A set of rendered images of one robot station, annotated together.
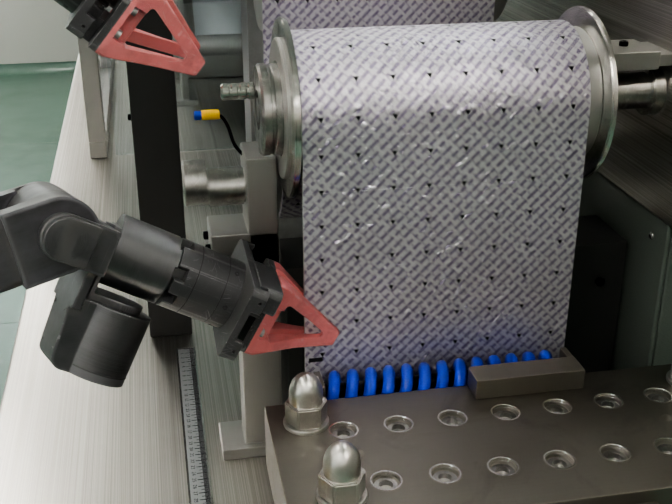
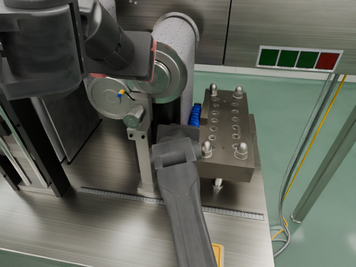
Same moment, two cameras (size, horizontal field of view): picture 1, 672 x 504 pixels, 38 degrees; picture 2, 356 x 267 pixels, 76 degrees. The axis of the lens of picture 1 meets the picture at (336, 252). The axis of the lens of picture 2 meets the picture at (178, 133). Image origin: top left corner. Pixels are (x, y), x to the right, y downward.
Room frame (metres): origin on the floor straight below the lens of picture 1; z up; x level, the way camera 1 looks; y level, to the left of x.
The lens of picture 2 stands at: (0.56, 0.47, 1.48)
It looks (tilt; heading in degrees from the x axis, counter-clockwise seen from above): 40 degrees down; 291
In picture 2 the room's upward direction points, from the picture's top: straight up
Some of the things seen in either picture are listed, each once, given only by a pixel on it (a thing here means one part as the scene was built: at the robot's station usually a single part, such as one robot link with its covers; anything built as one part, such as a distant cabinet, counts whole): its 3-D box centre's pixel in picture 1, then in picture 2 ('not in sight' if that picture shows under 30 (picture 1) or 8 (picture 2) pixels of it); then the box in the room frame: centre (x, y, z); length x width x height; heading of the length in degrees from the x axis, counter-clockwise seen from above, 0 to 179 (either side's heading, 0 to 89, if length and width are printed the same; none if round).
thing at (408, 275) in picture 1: (440, 286); (187, 103); (0.74, -0.09, 1.11); 0.23 x 0.01 x 0.18; 101
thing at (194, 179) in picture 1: (194, 182); (132, 118); (0.80, 0.12, 1.18); 0.04 x 0.02 x 0.04; 11
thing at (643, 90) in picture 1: (617, 91); not in sight; (0.83, -0.25, 1.25); 0.07 x 0.04 x 0.04; 101
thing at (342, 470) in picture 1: (341, 470); (241, 149); (0.56, 0.00, 1.05); 0.04 x 0.04 x 0.04
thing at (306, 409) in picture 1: (305, 398); (205, 148); (0.65, 0.02, 1.05); 0.04 x 0.04 x 0.04
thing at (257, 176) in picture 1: (243, 307); (143, 149); (0.80, 0.09, 1.05); 0.06 x 0.05 x 0.31; 101
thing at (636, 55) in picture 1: (629, 52); not in sight; (0.83, -0.25, 1.28); 0.06 x 0.05 x 0.02; 101
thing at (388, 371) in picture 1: (446, 379); (193, 124); (0.72, -0.10, 1.03); 0.21 x 0.04 x 0.03; 101
